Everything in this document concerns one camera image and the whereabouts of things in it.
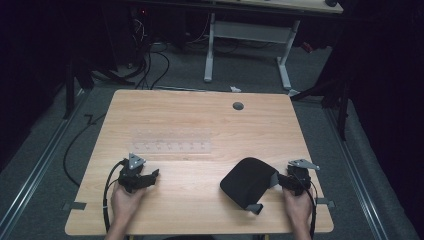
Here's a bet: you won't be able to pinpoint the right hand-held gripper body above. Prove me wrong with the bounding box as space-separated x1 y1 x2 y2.
285 158 321 197

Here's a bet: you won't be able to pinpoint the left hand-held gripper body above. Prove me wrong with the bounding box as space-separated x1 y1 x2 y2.
117 152 150 194

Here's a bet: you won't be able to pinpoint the black fabric pad grey straps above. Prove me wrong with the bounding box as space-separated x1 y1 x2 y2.
219 157 281 216

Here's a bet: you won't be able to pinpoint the person's right hand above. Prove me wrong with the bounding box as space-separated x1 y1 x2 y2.
282 187 315 228

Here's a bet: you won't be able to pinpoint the person's left hand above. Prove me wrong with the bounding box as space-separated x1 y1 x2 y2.
110 181 148 225

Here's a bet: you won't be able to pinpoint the grey tape strip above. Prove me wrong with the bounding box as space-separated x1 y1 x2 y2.
61 201 87 212
315 197 336 208

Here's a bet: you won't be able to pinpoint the clear plastic rack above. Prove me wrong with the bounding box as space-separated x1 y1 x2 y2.
130 127 214 155

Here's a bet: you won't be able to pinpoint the black metal stand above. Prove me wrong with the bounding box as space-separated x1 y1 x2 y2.
62 58 96 120
289 78 351 142

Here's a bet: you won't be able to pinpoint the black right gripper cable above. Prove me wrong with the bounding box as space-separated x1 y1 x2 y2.
292 173 318 240

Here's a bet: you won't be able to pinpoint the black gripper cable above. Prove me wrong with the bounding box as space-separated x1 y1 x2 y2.
102 159 130 234
292 173 318 240

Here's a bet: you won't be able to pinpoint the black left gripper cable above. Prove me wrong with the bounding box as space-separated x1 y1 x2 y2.
102 159 130 234

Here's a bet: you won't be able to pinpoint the metal floor rail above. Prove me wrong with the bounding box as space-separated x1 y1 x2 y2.
324 106 391 240
0 88 92 240

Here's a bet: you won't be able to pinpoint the black floor cable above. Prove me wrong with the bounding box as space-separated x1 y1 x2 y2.
62 113 108 188

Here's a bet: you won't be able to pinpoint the bundle of black floor cables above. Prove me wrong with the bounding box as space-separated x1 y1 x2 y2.
89 16 171 91

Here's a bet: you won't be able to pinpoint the white metal frame desk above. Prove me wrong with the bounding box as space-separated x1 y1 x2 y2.
133 0 344 92

